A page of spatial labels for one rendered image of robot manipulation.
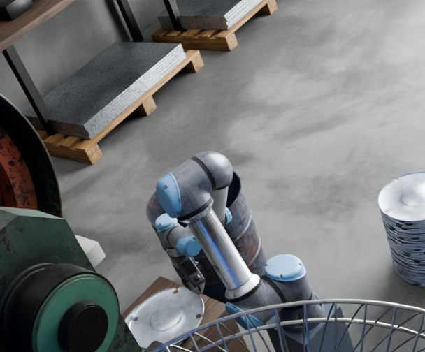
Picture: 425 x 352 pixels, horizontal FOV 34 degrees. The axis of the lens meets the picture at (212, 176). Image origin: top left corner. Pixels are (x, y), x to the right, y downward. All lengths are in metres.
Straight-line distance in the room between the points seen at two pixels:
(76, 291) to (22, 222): 0.15
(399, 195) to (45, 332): 1.85
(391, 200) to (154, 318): 1.00
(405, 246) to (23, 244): 1.80
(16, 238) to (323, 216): 2.25
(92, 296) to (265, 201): 2.37
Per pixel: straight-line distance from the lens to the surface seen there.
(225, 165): 1.98
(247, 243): 2.88
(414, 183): 2.79
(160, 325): 2.54
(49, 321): 1.15
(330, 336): 2.27
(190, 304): 2.56
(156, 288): 2.72
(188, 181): 1.92
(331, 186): 3.45
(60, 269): 1.19
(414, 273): 2.82
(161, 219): 2.37
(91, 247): 1.33
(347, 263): 3.03
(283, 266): 2.09
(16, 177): 1.83
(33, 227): 1.23
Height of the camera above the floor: 2.08
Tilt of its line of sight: 33 degrees down
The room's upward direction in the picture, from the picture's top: 22 degrees counter-clockwise
